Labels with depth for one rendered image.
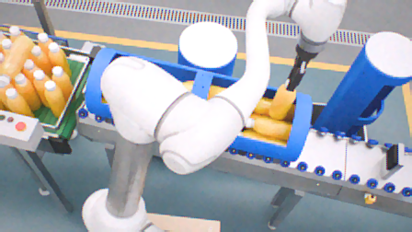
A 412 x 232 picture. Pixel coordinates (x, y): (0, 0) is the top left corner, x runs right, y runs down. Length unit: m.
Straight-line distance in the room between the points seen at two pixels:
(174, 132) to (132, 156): 0.22
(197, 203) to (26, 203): 1.05
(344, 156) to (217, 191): 1.05
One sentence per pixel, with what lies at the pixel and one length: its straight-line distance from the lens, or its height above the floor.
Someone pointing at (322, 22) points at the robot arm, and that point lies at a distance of 1.22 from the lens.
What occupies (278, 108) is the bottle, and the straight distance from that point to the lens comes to 1.61.
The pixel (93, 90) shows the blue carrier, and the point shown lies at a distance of 1.67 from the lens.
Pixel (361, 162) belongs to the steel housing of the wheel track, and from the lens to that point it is 1.98.
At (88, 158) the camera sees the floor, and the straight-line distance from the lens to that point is 2.85.
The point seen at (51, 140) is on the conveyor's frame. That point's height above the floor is 0.89.
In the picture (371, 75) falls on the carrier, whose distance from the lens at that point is 2.19.
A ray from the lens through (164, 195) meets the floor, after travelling 2.71.
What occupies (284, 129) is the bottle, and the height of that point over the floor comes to 1.16.
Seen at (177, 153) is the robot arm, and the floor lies 1.80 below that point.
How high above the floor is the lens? 2.56
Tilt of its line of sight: 60 degrees down
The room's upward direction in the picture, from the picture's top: 9 degrees clockwise
